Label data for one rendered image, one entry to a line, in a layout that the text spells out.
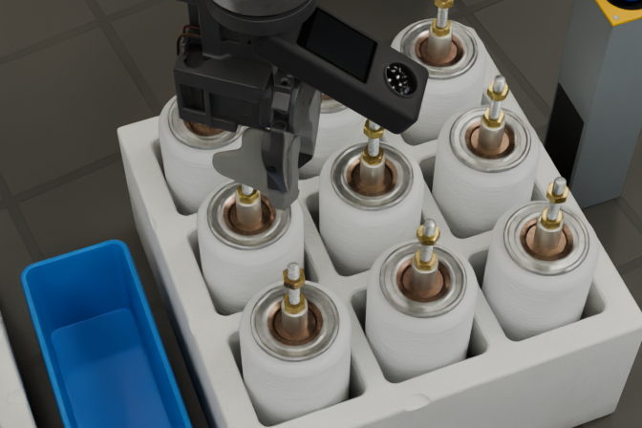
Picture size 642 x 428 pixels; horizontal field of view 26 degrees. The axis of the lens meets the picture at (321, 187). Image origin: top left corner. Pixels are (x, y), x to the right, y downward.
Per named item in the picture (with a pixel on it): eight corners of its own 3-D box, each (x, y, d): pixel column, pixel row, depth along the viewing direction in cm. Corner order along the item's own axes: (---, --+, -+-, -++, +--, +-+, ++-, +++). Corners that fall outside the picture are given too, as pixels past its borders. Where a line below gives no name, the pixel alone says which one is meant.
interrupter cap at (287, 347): (291, 270, 121) (291, 267, 121) (357, 320, 118) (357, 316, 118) (231, 328, 118) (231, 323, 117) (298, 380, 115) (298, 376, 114)
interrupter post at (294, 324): (293, 307, 119) (293, 287, 116) (314, 323, 118) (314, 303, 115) (274, 325, 118) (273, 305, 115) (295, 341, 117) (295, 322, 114)
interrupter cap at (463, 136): (524, 108, 132) (524, 104, 131) (535, 173, 127) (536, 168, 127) (444, 112, 131) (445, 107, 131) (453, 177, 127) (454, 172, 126)
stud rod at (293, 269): (296, 307, 117) (294, 259, 111) (303, 315, 117) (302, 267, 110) (286, 312, 117) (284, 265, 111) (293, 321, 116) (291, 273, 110)
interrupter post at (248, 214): (249, 232, 123) (247, 211, 121) (230, 217, 124) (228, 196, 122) (268, 216, 124) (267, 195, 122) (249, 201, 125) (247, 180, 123)
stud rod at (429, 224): (417, 276, 119) (423, 226, 113) (418, 266, 119) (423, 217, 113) (429, 277, 119) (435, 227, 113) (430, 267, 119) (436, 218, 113)
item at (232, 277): (256, 377, 135) (248, 280, 120) (188, 318, 139) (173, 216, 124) (325, 315, 139) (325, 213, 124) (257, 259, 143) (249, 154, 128)
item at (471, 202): (512, 206, 147) (533, 97, 132) (524, 284, 141) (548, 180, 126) (421, 210, 146) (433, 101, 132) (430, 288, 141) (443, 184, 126)
